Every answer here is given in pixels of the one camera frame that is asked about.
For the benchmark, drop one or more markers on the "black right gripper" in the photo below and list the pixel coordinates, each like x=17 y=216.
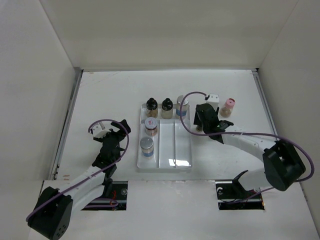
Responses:
x=197 y=120

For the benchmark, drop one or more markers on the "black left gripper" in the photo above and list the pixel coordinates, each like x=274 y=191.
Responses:
x=122 y=129

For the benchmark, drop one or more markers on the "silver-cap blue-label bottle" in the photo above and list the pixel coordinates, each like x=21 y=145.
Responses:
x=182 y=107

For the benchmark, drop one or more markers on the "silver-cap blue-label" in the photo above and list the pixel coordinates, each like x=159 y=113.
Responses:
x=147 y=147

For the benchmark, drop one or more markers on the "white-cap orange-label spice jar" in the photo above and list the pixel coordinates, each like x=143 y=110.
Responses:
x=151 y=126

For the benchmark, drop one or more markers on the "black-cap white powder bottle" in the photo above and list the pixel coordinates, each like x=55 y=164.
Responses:
x=167 y=108

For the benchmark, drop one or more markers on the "black-cap brown spice bottle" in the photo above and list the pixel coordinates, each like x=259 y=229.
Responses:
x=152 y=108

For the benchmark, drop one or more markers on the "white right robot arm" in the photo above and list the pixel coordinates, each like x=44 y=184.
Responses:
x=282 y=166

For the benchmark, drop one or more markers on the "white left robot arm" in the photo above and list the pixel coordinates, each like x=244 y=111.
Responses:
x=55 y=206

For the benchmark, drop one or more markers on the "black-cap brown spice jar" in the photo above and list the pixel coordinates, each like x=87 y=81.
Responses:
x=199 y=128

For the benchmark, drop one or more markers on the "pink-cap spice bottle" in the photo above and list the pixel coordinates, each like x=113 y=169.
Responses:
x=227 y=108

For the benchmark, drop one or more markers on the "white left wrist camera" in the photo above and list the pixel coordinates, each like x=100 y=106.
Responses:
x=99 y=130

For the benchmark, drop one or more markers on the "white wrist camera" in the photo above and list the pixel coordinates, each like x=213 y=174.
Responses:
x=213 y=100
x=99 y=130

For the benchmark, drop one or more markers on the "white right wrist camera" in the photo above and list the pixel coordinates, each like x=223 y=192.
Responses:
x=213 y=100

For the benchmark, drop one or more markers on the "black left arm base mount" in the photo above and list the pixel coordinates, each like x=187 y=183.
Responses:
x=109 y=191

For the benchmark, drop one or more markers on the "right aluminium table rail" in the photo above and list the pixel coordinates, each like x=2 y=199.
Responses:
x=264 y=101

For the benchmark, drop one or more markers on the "aluminium table rail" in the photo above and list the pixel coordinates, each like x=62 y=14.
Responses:
x=264 y=101
x=56 y=161

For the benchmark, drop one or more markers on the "left aluminium table rail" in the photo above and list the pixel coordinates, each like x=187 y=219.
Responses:
x=56 y=161

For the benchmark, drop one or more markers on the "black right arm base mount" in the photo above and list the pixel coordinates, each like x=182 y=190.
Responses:
x=239 y=192

